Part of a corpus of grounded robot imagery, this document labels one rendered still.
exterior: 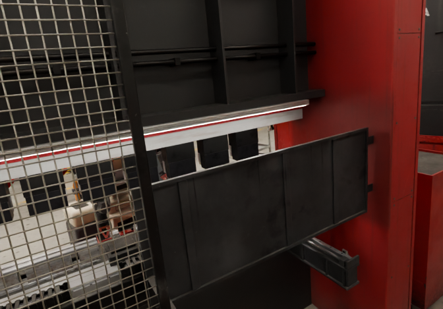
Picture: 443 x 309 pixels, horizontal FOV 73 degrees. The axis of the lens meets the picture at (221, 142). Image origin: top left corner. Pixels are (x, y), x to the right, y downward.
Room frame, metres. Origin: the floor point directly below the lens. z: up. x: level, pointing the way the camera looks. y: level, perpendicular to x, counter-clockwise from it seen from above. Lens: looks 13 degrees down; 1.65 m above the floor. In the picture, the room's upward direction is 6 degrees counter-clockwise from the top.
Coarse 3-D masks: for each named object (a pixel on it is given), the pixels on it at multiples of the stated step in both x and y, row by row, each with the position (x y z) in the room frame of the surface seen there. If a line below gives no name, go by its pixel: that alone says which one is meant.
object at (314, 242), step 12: (312, 240) 1.27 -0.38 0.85; (300, 252) 1.30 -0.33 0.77; (312, 252) 1.23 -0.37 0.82; (324, 252) 1.17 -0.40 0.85; (336, 252) 1.15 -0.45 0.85; (312, 264) 1.23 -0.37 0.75; (324, 264) 1.17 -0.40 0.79; (336, 264) 1.10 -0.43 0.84; (348, 264) 1.06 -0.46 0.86; (336, 276) 1.11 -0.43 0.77; (348, 276) 1.06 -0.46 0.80; (348, 288) 1.06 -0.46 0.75
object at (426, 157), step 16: (432, 160) 1.84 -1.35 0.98; (432, 176) 1.55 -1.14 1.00; (432, 192) 1.55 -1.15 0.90; (416, 208) 1.61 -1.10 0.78; (432, 208) 1.56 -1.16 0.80; (416, 224) 1.61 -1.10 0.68; (432, 224) 1.56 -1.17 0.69; (416, 240) 1.60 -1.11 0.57; (432, 240) 1.57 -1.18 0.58; (416, 256) 1.60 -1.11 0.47; (432, 256) 1.57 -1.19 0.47; (416, 272) 1.60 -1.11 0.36; (432, 272) 1.58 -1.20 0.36; (416, 288) 1.59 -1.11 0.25; (432, 288) 1.59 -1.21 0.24; (416, 304) 1.59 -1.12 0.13
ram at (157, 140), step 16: (272, 112) 1.73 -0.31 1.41; (288, 112) 1.79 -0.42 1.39; (192, 128) 1.48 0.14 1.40; (208, 128) 1.53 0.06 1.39; (224, 128) 1.57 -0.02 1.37; (240, 128) 1.62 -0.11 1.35; (96, 144) 1.26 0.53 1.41; (112, 144) 1.29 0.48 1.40; (160, 144) 1.40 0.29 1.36; (176, 144) 1.44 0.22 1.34; (16, 160) 1.12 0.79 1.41; (32, 160) 1.15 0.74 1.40; (64, 160) 1.20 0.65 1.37; (80, 160) 1.23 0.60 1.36; (96, 160) 1.26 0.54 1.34; (0, 176) 1.09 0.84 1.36; (16, 176) 1.12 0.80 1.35
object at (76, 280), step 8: (88, 272) 0.99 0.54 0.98; (96, 272) 0.99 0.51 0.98; (104, 272) 0.98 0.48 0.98; (56, 280) 0.97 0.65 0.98; (72, 280) 0.96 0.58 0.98; (80, 280) 0.95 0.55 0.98; (88, 280) 0.95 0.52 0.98; (96, 280) 0.95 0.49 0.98; (32, 288) 0.93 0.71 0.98; (48, 288) 0.92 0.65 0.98; (80, 288) 0.91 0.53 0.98; (0, 304) 0.86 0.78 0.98
